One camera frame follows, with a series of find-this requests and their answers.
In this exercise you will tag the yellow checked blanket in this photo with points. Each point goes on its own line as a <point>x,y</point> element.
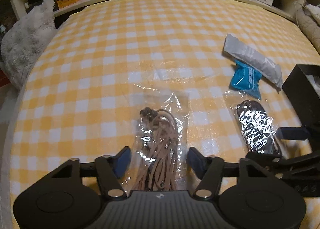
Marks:
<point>125,56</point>

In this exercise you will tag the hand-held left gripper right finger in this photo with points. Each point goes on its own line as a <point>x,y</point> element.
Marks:
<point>196,162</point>

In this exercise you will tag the grey packet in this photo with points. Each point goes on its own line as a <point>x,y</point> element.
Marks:
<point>252,56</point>

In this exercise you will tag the blue packet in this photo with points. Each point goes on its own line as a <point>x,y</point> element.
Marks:
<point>246,80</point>

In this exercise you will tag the black cardboard box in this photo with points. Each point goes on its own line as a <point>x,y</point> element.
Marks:
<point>297,86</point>

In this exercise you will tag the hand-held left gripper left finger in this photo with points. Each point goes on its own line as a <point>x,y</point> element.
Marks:
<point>122,164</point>

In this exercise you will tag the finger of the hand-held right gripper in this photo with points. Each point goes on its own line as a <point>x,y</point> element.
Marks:
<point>265,158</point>
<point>295,134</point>

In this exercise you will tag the beige quilted blanket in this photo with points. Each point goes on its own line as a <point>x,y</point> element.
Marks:
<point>310,29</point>

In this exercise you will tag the grey fluffy pillow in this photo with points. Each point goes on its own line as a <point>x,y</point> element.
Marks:
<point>25,41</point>

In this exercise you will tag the beige fluffy cushion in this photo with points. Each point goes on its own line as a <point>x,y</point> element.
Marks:
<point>313,10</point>

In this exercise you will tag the empty clear plastic bag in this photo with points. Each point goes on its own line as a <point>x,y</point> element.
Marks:
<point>170,75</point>

